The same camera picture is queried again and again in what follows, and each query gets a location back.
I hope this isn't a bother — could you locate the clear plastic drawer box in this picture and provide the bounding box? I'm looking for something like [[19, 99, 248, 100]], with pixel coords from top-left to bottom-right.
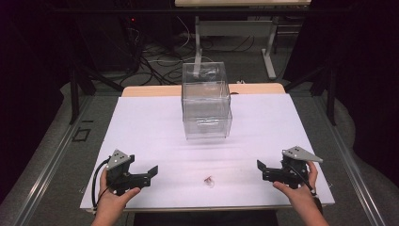
[[181, 61, 233, 141]]

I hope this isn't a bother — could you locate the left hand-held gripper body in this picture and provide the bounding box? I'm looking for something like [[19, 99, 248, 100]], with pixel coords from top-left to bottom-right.
[[105, 149, 141, 196]]

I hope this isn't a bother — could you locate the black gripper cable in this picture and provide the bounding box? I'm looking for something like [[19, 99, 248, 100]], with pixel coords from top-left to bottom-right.
[[90, 157, 111, 211], [289, 165, 318, 197]]

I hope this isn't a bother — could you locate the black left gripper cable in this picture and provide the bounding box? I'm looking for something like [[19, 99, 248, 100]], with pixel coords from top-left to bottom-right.
[[90, 157, 111, 211]]

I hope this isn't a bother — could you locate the person's left hand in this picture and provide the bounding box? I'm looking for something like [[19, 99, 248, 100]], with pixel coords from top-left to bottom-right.
[[96, 169, 142, 217]]

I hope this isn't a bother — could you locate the white desk with metal legs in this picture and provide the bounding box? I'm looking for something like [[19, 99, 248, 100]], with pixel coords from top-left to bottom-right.
[[174, 0, 312, 81]]

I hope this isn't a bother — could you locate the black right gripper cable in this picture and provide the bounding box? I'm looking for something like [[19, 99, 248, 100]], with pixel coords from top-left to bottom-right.
[[289, 165, 318, 197]]

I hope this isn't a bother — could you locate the person's right hand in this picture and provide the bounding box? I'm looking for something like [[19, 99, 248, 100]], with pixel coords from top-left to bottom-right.
[[272, 160, 319, 207]]

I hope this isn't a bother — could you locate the aluminium floor rail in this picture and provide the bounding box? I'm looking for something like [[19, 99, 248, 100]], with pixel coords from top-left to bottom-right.
[[10, 95, 94, 226], [313, 93, 388, 226]]

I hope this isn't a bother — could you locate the white table sheet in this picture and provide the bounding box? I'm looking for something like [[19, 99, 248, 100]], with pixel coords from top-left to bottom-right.
[[79, 92, 336, 212]]

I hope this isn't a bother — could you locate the wooden table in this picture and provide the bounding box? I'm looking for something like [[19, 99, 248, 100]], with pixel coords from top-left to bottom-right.
[[120, 82, 287, 98]]

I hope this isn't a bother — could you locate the black device with red light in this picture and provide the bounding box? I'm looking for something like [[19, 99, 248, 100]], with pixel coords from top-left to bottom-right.
[[123, 14, 141, 43]]

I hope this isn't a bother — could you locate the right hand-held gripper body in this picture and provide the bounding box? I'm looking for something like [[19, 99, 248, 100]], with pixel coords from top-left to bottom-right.
[[275, 145, 324, 190]]

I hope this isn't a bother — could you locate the black wristband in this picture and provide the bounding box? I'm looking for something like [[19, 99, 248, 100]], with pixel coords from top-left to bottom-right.
[[312, 192, 325, 216]]

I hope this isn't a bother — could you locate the black metal stand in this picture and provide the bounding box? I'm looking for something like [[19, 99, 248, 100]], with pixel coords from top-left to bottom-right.
[[282, 60, 339, 127], [68, 55, 125, 125]]

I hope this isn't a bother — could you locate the bundle of floor cables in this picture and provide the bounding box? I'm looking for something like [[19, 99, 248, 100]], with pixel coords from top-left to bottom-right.
[[125, 15, 256, 87]]

